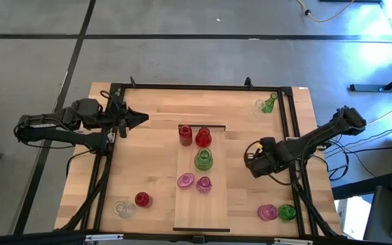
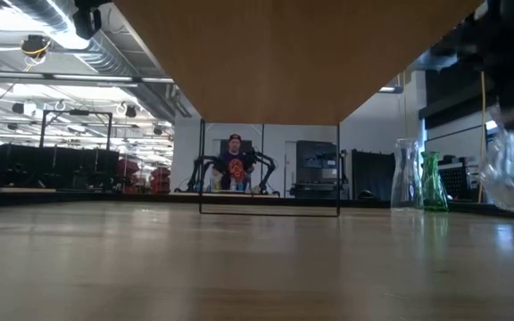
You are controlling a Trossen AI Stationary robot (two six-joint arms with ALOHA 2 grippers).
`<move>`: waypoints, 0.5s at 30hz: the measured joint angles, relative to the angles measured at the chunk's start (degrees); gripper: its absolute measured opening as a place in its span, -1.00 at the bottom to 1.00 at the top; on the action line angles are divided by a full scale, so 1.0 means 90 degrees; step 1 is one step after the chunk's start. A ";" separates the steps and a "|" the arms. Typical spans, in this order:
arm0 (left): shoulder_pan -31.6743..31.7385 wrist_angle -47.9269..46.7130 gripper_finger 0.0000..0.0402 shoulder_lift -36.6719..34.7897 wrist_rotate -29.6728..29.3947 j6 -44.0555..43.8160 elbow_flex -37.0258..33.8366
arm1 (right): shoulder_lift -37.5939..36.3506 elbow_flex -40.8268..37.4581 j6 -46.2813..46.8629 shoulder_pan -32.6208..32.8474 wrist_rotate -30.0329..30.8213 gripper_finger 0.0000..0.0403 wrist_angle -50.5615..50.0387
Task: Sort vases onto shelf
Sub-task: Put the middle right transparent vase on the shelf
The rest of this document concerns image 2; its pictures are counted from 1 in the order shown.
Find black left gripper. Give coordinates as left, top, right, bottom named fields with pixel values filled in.
left=72, top=0, right=112, bottom=41

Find green conical glass vase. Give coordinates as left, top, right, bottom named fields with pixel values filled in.
left=419, top=150, right=450, bottom=213

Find clear conical glass vase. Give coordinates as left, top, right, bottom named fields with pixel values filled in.
left=389, top=137, right=425, bottom=213

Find ceiling light bar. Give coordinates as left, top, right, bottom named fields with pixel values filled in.
left=0, top=69, right=176, bottom=88

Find black pegboard cart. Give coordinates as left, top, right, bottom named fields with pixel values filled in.
left=437, top=153, right=485, bottom=202

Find black partition row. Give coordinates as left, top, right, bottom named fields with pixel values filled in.
left=0, top=142, right=120, bottom=191

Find red tool chest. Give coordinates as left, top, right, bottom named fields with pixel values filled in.
left=149, top=165, right=172, bottom=194
left=117, top=158, right=141, bottom=193

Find black curtain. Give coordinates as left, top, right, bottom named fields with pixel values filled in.
left=351, top=149, right=396, bottom=202

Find wooden background table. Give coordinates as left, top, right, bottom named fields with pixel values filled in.
left=170, top=189, right=281, bottom=200

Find person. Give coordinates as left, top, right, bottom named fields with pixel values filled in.
left=219, top=133, right=256, bottom=193

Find black cabinet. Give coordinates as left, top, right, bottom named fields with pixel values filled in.
left=293, top=140, right=350, bottom=201

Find yellow hanging cable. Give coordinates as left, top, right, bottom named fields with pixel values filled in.
left=477, top=70, right=486, bottom=205

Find black ceiling cable reel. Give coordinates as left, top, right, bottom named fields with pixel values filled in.
left=19, top=33, right=54, bottom=60

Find black gantry frame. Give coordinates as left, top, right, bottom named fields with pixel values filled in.
left=37, top=108, right=114, bottom=151

